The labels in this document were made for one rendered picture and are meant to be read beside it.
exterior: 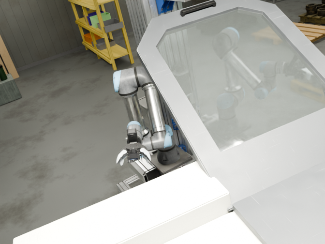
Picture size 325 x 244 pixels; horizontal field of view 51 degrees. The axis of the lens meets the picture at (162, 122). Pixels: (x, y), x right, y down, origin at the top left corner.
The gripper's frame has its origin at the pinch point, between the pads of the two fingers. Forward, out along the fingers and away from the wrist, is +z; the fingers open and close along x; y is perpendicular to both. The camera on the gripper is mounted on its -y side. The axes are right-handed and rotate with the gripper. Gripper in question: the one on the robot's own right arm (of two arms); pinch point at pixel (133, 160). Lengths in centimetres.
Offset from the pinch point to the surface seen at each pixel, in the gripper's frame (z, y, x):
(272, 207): 48, -11, -45
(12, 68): -647, 168, 300
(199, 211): 46, -11, -22
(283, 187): 40, -12, -52
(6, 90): -500, 161, 265
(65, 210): -148, 160, 90
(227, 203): 43, -10, -32
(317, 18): -540, 86, -354
